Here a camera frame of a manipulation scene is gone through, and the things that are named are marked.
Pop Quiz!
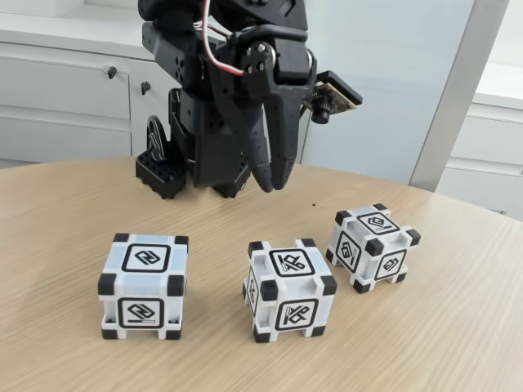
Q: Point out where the white cube with diamond symbol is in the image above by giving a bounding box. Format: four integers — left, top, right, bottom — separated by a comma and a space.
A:
325, 203, 422, 294

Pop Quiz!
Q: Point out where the white cube with crossed symbol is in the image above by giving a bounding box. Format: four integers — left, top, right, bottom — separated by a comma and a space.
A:
244, 238, 338, 344

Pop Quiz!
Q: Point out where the black round clamp knob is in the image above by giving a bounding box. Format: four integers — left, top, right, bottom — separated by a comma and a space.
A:
145, 115, 169, 163

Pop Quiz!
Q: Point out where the white cube with Z symbol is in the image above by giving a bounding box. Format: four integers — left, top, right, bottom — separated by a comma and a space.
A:
98, 233, 190, 341

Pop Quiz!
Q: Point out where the long white cabinet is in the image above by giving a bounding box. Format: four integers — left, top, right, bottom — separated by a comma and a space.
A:
0, 11, 320, 169

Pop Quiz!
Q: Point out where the white drawer cabinet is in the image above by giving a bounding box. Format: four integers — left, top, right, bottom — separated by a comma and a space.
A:
435, 60, 523, 224

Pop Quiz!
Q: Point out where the black gripper camera module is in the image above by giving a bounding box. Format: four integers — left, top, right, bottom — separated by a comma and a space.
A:
304, 70, 364, 126

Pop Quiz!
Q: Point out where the red and white servo cable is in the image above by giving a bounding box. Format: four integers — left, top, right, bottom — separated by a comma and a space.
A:
199, 0, 251, 78

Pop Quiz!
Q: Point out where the white frame post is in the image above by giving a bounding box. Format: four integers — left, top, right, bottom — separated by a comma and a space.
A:
408, 0, 514, 193

